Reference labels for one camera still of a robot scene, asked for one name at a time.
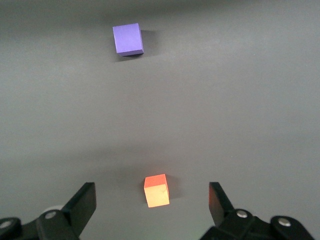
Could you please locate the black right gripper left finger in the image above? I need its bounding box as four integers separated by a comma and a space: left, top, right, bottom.
0, 182, 97, 240

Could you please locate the orange foam block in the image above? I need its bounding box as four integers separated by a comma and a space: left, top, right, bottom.
143, 173, 171, 209

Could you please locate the dark grey table mat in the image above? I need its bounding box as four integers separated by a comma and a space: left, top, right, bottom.
0, 0, 320, 240

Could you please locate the purple foam block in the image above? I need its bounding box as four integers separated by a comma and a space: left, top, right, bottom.
112, 22, 145, 57

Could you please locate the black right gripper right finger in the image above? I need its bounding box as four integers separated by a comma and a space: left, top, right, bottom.
199, 181, 315, 240

